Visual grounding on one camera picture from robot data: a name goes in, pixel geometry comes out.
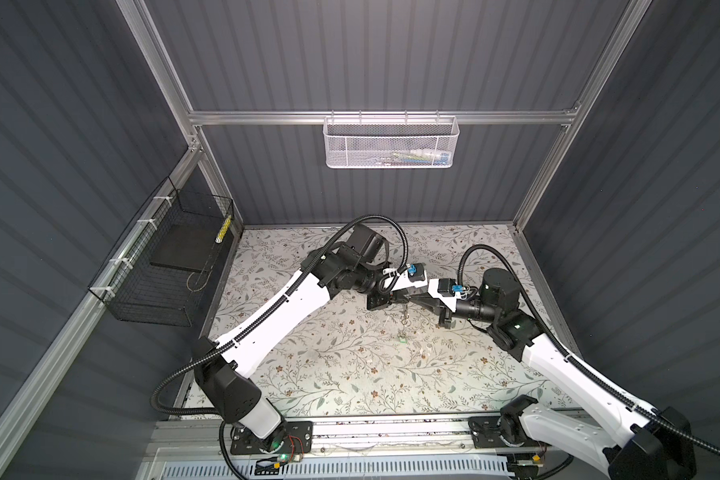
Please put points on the white ventilated cable duct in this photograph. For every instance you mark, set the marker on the white ventilated cable duct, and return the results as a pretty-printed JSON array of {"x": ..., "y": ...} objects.
[{"x": 435, "y": 466}]

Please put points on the floral table mat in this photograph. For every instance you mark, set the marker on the floral table mat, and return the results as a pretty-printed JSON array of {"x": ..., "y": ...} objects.
[{"x": 346, "y": 360}]

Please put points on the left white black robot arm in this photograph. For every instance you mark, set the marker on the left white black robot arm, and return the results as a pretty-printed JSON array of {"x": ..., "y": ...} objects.
[{"x": 345, "y": 262}]

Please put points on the pens in white basket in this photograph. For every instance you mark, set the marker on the pens in white basket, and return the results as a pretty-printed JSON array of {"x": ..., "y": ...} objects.
[{"x": 424, "y": 158}]

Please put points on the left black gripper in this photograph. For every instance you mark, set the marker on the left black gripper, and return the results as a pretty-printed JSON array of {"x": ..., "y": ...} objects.
[{"x": 386, "y": 299}]

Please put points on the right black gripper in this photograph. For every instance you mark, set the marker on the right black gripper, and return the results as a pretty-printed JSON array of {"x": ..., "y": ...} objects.
[{"x": 427, "y": 299}]

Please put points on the yellow marker in basket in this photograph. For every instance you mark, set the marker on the yellow marker in basket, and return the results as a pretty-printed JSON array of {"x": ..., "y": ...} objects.
[{"x": 223, "y": 230}]

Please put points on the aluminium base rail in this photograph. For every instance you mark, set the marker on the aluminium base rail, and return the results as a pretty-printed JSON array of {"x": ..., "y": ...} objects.
[{"x": 390, "y": 432}]

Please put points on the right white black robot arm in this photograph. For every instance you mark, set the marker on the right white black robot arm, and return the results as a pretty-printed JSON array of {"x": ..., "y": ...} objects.
[{"x": 628, "y": 439}]

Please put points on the white wire mesh basket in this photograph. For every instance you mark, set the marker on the white wire mesh basket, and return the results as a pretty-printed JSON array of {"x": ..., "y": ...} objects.
[{"x": 350, "y": 141}]

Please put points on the black pad in basket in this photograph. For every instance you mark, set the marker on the black pad in basket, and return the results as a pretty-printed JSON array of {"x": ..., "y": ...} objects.
[{"x": 186, "y": 248}]

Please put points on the black wire basket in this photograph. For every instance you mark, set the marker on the black wire basket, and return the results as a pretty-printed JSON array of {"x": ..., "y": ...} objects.
[{"x": 165, "y": 269}]

